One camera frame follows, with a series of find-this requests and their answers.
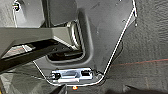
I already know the small white box blue middle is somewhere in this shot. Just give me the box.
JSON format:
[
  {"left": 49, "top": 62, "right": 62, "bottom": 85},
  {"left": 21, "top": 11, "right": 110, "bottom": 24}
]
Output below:
[{"left": 49, "top": 68, "right": 93, "bottom": 83}]

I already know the thick grey robot torso limb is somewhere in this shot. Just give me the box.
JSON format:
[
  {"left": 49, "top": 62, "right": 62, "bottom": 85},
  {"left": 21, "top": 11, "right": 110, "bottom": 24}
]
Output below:
[{"left": 0, "top": 20, "right": 84, "bottom": 73}]

